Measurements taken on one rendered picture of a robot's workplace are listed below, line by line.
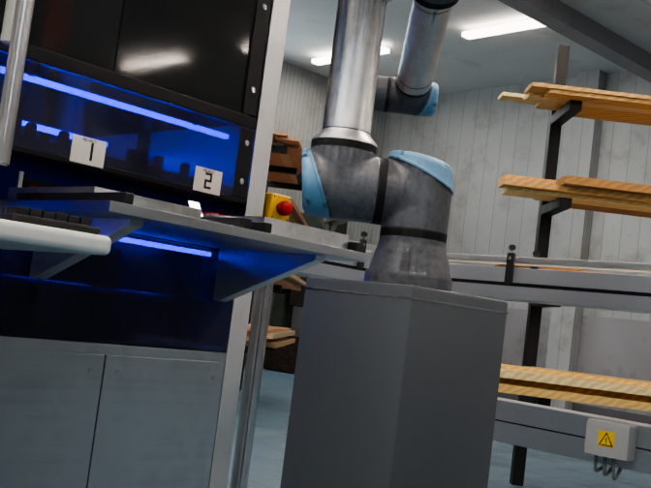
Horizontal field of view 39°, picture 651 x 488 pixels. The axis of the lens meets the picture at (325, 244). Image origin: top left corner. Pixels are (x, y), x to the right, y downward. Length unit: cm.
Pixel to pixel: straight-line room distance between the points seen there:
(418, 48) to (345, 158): 37
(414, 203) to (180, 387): 95
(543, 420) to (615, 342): 785
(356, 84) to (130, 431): 104
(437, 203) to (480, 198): 1023
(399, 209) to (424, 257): 9
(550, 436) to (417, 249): 123
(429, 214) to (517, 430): 127
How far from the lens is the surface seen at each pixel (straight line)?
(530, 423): 270
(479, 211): 1176
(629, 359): 1042
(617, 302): 256
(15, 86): 140
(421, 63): 186
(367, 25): 162
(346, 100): 158
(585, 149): 1087
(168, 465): 231
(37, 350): 206
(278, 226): 194
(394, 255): 154
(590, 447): 256
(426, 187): 155
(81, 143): 209
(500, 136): 1181
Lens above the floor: 73
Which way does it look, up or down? 4 degrees up
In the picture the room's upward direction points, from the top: 7 degrees clockwise
